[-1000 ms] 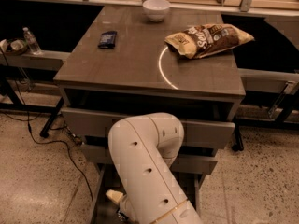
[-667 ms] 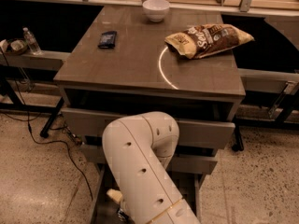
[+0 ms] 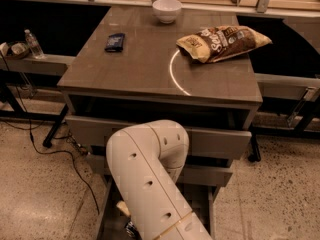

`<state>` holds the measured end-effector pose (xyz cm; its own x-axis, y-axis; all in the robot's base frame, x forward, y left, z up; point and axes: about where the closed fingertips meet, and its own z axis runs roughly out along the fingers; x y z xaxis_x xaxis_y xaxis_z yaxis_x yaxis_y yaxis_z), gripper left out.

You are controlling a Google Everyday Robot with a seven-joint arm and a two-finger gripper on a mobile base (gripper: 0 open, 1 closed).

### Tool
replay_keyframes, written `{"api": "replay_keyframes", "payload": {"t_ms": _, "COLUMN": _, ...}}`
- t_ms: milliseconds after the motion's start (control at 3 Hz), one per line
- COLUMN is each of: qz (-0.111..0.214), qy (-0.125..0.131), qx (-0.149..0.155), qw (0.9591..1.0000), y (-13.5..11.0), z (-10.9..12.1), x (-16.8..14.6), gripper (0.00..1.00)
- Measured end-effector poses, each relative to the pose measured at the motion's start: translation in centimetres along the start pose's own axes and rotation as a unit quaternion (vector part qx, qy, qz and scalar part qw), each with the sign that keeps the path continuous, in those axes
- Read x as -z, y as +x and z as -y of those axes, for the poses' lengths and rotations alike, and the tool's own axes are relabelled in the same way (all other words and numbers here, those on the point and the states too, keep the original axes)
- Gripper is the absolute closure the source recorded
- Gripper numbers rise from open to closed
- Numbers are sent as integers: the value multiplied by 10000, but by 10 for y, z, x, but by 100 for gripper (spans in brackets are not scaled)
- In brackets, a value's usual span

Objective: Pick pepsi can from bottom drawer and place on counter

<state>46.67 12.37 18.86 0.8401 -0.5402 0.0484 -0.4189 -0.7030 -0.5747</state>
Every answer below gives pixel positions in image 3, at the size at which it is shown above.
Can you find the small bowl with items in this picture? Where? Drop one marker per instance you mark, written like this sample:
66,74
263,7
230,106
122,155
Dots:
14,50

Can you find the grey drawer cabinet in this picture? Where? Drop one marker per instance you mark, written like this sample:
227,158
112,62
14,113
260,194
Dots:
150,79

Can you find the grey side bench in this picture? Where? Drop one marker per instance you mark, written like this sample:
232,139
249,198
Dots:
50,65

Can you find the grey top drawer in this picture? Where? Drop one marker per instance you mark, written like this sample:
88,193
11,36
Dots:
214,143

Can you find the white bowl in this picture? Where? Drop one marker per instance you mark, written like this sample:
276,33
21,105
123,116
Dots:
166,11

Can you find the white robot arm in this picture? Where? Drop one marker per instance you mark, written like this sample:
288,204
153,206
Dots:
145,162

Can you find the dark blue snack packet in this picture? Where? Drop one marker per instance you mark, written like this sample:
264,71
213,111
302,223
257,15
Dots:
115,42

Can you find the grey bottom drawer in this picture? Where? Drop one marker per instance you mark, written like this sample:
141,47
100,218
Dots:
112,222

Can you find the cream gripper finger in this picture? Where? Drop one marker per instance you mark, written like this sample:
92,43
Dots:
121,205

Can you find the blue pepsi can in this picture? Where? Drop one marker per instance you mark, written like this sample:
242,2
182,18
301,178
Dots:
132,230

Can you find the brown chip bag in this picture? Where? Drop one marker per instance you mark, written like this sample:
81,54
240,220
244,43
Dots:
215,44

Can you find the clear water bottle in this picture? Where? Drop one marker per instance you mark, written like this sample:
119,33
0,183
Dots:
33,44

